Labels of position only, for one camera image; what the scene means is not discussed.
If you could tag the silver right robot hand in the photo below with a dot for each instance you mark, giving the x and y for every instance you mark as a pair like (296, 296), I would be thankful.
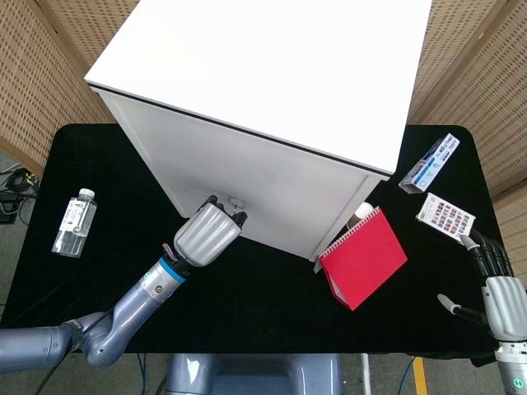
(504, 304)

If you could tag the blue and white carton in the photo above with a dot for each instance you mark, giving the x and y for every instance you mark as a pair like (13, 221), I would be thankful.
(432, 162)

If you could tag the white box with picture grid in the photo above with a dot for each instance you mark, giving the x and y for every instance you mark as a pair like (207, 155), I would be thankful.
(446, 217)

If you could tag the black velvet tablecloth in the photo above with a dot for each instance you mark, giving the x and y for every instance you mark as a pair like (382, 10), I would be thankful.
(255, 296)

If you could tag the metal table leg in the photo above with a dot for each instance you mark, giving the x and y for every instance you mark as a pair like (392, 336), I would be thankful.
(365, 374)

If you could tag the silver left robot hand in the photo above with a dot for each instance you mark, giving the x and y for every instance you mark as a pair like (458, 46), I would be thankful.
(206, 234)

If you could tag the grey robot torso base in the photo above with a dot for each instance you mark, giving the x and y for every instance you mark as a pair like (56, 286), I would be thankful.
(255, 374)

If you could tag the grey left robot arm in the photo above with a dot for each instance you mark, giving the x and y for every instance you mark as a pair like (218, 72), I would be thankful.
(136, 298)

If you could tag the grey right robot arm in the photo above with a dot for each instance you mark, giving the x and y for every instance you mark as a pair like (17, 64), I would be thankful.
(512, 370)

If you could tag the white cabinet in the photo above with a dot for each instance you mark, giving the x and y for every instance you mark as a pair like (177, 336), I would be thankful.
(267, 82)

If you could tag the woven rattan folding screen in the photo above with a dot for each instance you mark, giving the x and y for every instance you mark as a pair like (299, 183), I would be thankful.
(45, 70)
(481, 74)

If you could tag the red spiral desk calendar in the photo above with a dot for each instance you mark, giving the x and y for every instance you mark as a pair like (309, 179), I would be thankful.
(366, 259)

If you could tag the clear plastic water bottle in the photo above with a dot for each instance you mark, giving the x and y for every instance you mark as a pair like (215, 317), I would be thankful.
(74, 224)

